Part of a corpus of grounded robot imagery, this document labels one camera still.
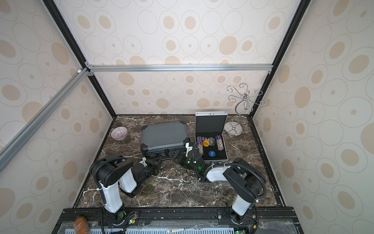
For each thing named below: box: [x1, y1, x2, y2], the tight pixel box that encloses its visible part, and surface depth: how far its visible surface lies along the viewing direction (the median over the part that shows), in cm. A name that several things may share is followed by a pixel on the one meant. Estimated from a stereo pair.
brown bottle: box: [73, 215, 91, 234], surface depth 70 cm
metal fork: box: [167, 223, 205, 233], surface depth 71 cm
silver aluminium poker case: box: [194, 111, 229, 163], surface depth 99 cm
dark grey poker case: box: [140, 120, 191, 157], surface depth 94 cm
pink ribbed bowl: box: [111, 126, 129, 141], surface depth 107 cm
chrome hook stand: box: [224, 82, 267, 138], surface depth 95 cm
